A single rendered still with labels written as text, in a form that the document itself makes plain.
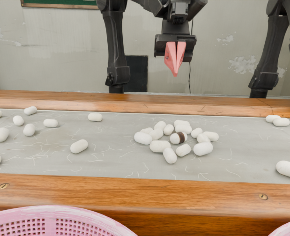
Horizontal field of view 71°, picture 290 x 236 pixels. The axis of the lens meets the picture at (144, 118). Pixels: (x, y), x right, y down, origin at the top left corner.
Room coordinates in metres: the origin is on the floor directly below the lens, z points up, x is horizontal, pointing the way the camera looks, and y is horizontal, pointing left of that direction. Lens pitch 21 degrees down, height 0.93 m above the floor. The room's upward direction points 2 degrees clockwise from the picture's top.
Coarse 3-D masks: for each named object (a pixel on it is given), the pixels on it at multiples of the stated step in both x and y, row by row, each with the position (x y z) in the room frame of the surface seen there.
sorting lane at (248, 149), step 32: (64, 128) 0.41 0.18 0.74; (96, 128) 0.41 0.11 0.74; (128, 128) 0.42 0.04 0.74; (192, 128) 0.43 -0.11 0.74; (224, 128) 0.43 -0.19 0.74; (256, 128) 0.44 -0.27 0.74; (288, 128) 0.45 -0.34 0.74; (32, 160) 0.28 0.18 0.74; (64, 160) 0.28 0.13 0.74; (96, 160) 0.29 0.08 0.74; (128, 160) 0.29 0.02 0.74; (160, 160) 0.29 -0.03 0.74; (192, 160) 0.30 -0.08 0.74; (224, 160) 0.30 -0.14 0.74; (256, 160) 0.30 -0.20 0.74; (288, 160) 0.31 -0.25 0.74
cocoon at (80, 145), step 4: (80, 140) 0.32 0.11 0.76; (84, 140) 0.32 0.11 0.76; (72, 144) 0.31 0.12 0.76; (76, 144) 0.31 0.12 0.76; (80, 144) 0.31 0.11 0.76; (84, 144) 0.31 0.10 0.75; (72, 148) 0.30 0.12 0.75; (76, 148) 0.30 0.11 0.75; (80, 148) 0.30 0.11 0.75; (84, 148) 0.31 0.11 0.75; (76, 152) 0.30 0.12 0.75
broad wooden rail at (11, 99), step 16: (0, 96) 0.55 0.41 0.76; (16, 96) 0.56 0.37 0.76; (32, 96) 0.56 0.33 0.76; (48, 96) 0.57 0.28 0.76; (64, 96) 0.57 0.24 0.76; (80, 96) 0.58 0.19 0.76; (96, 96) 0.58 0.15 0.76; (112, 96) 0.59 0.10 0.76; (128, 96) 0.60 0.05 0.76; (144, 96) 0.60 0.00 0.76; (160, 96) 0.61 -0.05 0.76; (176, 96) 0.61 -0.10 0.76; (192, 96) 0.62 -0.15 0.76; (208, 96) 0.62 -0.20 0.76; (128, 112) 0.52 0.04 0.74; (144, 112) 0.52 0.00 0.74; (160, 112) 0.52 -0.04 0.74; (176, 112) 0.52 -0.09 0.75; (192, 112) 0.52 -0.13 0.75; (208, 112) 0.52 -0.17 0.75; (224, 112) 0.52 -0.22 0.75; (240, 112) 0.52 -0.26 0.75; (256, 112) 0.52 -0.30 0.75; (272, 112) 0.52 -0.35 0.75; (288, 112) 0.53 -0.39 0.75
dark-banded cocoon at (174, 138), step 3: (183, 132) 0.36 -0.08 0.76; (171, 135) 0.35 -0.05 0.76; (174, 135) 0.35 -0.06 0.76; (177, 135) 0.35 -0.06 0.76; (186, 135) 0.36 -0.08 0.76; (171, 138) 0.35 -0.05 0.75; (174, 138) 0.35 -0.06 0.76; (177, 138) 0.34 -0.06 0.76; (186, 138) 0.36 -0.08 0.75; (171, 141) 0.35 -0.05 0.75; (174, 141) 0.34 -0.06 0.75; (177, 141) 0.34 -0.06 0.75
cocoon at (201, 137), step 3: (198, 135) 0.36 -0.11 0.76; (201, 135) 0.35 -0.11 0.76; (204, 135) 0.35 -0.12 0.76; (198, 138) 0.35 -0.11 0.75; (201, 138) 0.35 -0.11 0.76; (204, 138) 0.34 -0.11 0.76; (207, 138) 0.34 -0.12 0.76; (198, 141) 0.35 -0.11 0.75; (201, 141) 0.34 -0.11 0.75; (204, 141) 0.34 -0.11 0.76
